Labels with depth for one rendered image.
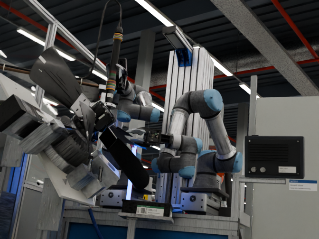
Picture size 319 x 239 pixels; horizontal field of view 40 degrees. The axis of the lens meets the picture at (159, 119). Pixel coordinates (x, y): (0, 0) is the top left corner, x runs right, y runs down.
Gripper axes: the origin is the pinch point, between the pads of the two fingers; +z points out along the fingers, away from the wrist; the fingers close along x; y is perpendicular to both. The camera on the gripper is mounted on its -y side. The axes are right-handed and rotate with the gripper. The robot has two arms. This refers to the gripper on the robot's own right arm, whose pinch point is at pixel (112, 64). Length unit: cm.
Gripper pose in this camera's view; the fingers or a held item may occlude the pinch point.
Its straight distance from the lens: 204.6
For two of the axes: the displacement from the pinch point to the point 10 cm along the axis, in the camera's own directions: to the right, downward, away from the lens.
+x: -9.8, -0.5, 1.9
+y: -1.0, 9.5, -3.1
